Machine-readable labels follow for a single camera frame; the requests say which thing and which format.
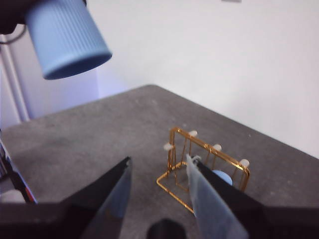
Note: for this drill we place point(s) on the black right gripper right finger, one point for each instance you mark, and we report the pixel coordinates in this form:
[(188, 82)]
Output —
[(236, 214)]

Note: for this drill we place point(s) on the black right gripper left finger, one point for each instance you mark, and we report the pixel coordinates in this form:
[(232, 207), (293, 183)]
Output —
[(74, 219)]

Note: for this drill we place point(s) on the blue ribbed plastic cup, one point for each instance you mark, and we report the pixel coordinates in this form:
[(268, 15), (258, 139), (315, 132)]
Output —
[(223, 177), (67, 37)]

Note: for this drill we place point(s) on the dark equipment beside table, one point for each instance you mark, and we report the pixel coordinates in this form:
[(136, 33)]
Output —
[(18, 185)]

